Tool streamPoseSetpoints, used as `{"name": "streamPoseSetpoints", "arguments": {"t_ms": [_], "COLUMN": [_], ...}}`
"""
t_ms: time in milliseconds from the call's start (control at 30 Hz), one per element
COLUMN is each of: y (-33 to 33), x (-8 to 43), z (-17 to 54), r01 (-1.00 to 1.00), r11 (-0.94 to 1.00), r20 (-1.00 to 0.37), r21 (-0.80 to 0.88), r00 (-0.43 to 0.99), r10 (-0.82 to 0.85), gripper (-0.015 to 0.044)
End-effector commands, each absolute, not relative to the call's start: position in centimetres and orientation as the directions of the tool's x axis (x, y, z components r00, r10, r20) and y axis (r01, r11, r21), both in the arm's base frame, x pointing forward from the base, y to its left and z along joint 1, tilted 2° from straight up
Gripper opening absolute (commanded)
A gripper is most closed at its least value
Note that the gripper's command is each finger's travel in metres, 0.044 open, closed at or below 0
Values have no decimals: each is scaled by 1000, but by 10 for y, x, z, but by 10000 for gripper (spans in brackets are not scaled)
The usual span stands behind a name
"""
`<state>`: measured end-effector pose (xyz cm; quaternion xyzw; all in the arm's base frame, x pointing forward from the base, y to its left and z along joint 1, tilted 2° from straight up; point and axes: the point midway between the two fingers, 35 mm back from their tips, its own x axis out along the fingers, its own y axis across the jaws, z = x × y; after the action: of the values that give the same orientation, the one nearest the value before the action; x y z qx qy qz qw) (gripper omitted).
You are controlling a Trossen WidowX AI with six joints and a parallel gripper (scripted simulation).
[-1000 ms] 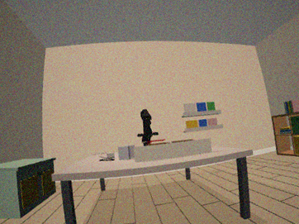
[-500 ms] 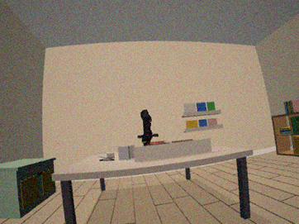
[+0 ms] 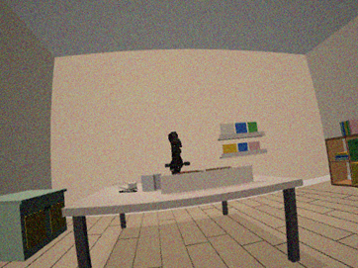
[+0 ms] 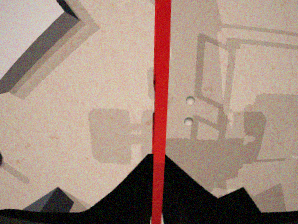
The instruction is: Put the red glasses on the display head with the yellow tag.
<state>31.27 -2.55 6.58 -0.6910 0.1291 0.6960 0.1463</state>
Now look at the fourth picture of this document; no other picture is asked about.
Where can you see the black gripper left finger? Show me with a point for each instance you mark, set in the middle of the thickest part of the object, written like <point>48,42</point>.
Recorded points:
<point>131,202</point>

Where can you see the grey rectangular block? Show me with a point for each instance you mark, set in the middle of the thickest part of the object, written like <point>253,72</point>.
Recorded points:
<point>28,28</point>
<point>55,201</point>

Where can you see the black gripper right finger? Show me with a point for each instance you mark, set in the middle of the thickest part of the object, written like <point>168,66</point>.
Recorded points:
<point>186,202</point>

